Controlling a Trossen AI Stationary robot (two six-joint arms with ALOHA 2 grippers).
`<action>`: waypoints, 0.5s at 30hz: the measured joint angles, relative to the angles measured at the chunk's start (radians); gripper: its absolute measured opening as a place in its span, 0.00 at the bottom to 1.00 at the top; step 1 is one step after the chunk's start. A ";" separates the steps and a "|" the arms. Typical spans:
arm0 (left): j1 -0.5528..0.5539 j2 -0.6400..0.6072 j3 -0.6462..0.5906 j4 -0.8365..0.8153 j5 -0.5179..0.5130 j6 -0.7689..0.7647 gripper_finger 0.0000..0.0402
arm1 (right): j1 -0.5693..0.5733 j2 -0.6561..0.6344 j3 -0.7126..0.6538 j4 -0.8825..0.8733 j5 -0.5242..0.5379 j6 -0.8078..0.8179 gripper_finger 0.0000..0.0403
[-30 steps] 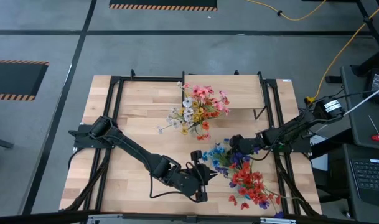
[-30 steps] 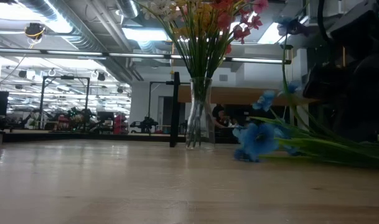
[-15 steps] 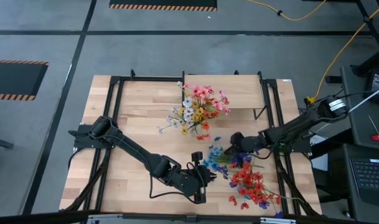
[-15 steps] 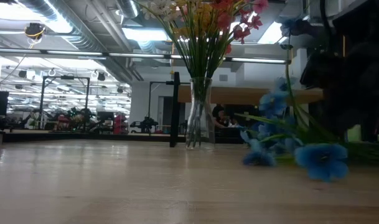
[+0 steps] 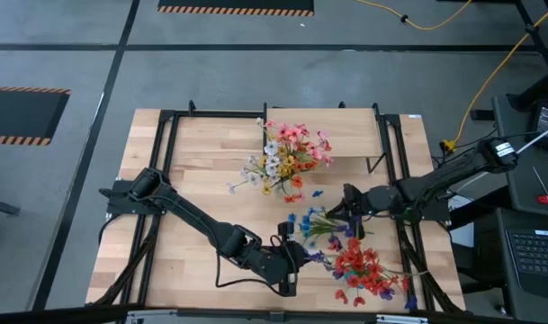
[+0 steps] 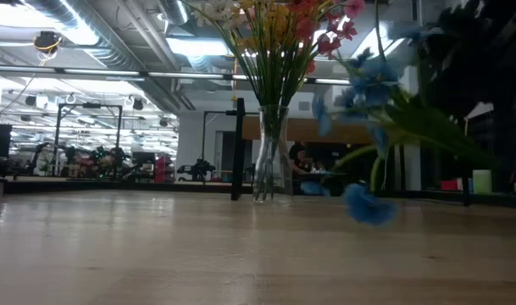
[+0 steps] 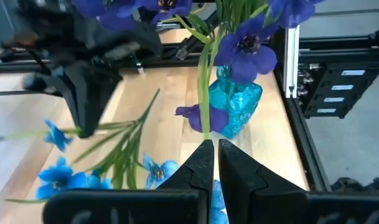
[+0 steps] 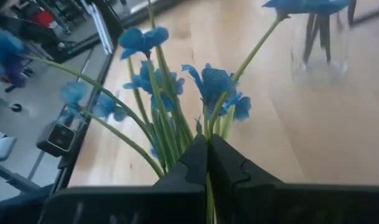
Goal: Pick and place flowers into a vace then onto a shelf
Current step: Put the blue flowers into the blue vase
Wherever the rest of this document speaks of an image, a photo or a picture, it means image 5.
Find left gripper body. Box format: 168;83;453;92
276;220;307;298

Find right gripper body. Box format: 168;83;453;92
340;181;373;239

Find blue flower bunch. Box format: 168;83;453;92
285;188;349;248

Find red flower bunch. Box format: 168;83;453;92
331;237;412;308

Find orange flower bunch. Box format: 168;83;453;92
283;142;334;203

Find purple flower bunch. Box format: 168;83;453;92
307;222;419;312

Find pink flower bunch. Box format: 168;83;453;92
264;119;334;167

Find white flower bunch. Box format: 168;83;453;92
226;116;283;195

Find dark grey desk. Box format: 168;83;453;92
473;94;548;324

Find black keyboard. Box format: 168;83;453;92
505;228;548;299

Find white rod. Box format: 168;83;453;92
457;120;548;191

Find black screen device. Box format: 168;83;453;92
524;98;548;152

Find black stand leg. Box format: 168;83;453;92
507;0;548;113

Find black mat orange stripes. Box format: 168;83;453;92
0;85;72;147
157;0;316;18

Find wooden shelf black frame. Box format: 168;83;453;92
262;102;388;176

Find black looped cable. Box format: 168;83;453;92
213;233;297;298

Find yellow cable black plug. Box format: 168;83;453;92
354;0;475;32

